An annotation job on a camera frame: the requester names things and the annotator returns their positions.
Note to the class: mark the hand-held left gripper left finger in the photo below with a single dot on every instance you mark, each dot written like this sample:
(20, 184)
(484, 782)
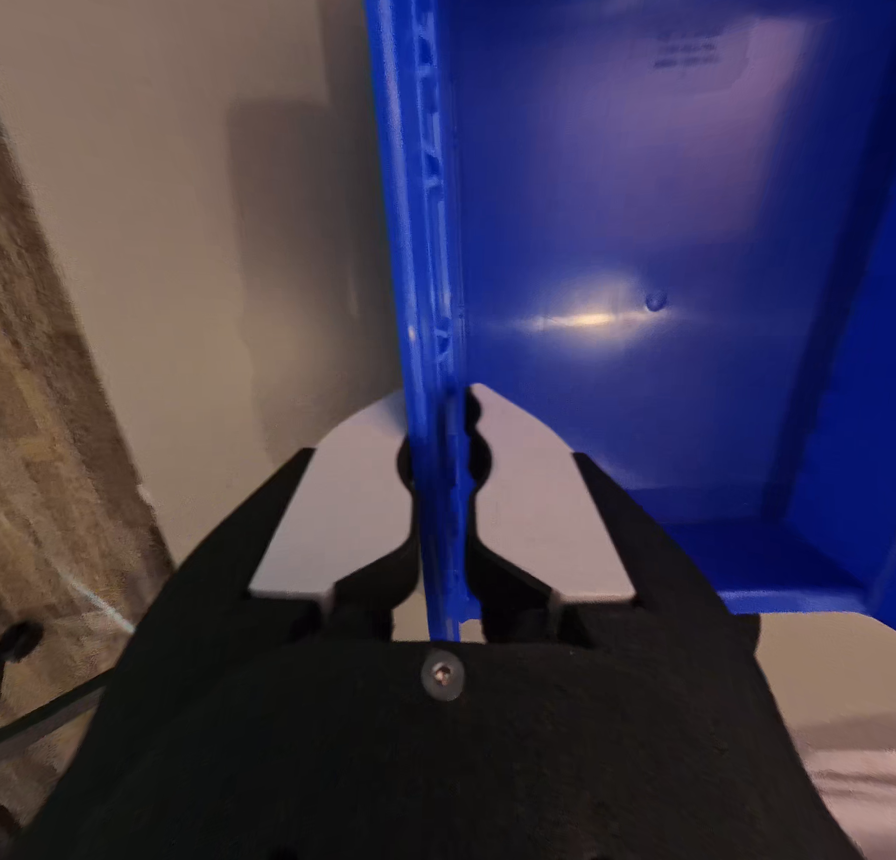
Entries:
(336, 510)

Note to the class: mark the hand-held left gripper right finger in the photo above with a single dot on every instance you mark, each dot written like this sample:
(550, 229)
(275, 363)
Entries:
(546, 517)

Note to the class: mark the blue plastic bin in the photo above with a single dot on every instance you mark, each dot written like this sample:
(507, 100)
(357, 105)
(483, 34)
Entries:
(630, 174)

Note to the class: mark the person's light clothing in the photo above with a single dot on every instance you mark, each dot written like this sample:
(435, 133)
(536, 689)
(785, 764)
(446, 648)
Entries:
(854, 790)

